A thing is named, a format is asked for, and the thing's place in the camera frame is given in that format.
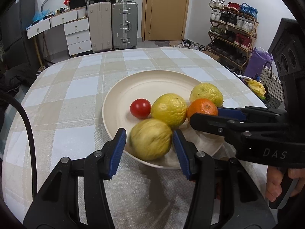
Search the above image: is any orange tangerine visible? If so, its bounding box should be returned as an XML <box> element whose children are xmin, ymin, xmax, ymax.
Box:
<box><xmin>187</xmin><ymin>98</ymin><xmax>218</xmax><ymax>121</ymax></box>

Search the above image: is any yellow guava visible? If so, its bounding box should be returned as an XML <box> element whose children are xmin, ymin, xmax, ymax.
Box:
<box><xmin>151</xmin><ymin>93</ymin><xmax>188</xmax><ymax>130</ymax></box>
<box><xmin>189</xmin><ymin>83</ymin><xmax>224</xmax><ymax>107</ymax></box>
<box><xmin>129</xmin><ymin>118</ymin><xmax>173</xmax><ymax>161</ymax></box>

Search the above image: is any yellow guava front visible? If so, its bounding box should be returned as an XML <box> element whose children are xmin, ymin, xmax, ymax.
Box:
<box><xmin>151</xmin><ymin>93</ymin><xmax>188</xmax><ymax>130</ymax></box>

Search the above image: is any red cherry tomato top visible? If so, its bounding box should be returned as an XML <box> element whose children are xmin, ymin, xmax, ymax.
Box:
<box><xmin>130</xmin><ymin>98</ymin><xmax>152</xmax><ymax>119</ymax></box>

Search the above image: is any right hand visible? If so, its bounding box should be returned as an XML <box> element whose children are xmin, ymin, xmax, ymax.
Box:
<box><xmin>265</xmin><ymin>165</ymin><xmax>305</xmax><ymax>203</ymax></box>

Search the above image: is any woven basket bag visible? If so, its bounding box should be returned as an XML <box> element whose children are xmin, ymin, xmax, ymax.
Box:
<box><xmin>259</xmin><ymin>61</ymin><xmax>284</xmax><ymax>109</ymax></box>

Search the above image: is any purple bag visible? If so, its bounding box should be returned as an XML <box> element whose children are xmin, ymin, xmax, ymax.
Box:
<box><xmin>243</xmin><ymin>47</ymin><xmax>274</xmax><ymax>80</ymax></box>

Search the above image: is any cardboard box on floor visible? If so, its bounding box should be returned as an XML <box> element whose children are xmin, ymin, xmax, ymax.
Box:
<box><xmin>203</xmin><ymin>50</ymin><xmax>220</xmax><ymax>61</ymax></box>

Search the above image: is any wooden shoe rack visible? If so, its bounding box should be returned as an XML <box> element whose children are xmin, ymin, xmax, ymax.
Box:
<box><xmin>207</xmin><ymin>0</ymin><xmax>259</xmax><ymax>73</ymax></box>

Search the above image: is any cream round plate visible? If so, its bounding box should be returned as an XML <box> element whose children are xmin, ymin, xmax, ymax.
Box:
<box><xmin>102</xmin><ymin>70</ymin><xmax>224</xmax><ymax>170</ymax></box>

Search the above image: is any wooden door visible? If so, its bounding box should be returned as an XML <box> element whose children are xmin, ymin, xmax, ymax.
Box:
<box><xmin>141</xmin><ymin>0</ymin><xmax>189</xmax><ymax>41</ymax></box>

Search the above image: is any black jacket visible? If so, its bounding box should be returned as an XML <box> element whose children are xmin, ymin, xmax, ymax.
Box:
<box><xmin>0</xmin><ymin>40</ymin><xmax>36</xmax><ymax>96</ymax></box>

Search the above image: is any grey suitcase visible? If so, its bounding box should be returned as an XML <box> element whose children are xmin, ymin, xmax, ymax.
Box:
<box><xmin>112</xmin><ymin>2</ymin><xmax>138</xmax><ymax>50</ymax></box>

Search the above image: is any dark grey refrigerator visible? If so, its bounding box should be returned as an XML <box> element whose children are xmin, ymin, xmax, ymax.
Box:
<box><xmin>1</xmin><ymin>0</ymin><xmax>40</xmax><ymax>69</ymax></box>

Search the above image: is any beige suitcase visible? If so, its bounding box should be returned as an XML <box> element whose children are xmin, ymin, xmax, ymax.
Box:
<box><xmin>88</xmin><ymin>2</ymin><xmax>113</xmax><ymax>52</ymax></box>

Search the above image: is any white drawer desk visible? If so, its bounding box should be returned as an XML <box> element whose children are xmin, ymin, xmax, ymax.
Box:
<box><xmin>26</xmin><ymin>7</ymin><xmax>90</xmax><ymax>57</ymax></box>

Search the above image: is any black cable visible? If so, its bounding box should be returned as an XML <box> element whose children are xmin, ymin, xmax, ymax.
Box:
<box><xmin>0</xmin><ymin>93</ymin><xmax>38</xmax><ymax>196</ymax></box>

